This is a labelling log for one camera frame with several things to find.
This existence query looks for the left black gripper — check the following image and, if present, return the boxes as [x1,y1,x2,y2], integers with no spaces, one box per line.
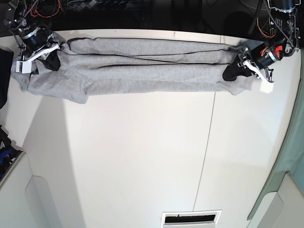
[222,46,273,82]

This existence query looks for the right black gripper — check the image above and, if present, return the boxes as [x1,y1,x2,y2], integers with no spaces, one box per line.
[35,40,62,71]

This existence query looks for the grey t-shirt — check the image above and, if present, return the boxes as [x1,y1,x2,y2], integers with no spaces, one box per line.
[11,38,254,104]

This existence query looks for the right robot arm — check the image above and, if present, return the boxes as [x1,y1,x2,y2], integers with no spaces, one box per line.
[4,0,61,74]

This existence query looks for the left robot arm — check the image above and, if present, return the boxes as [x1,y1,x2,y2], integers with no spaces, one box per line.
[222,0,302,85]

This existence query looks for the dark cloth pile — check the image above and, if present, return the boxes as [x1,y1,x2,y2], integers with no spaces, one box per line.
[0,49,14,109]

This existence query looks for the white floor vent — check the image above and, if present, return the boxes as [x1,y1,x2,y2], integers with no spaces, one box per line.
[161,209,222,228]

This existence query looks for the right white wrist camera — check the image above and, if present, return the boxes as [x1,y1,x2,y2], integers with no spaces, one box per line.
[15,44,59,74]

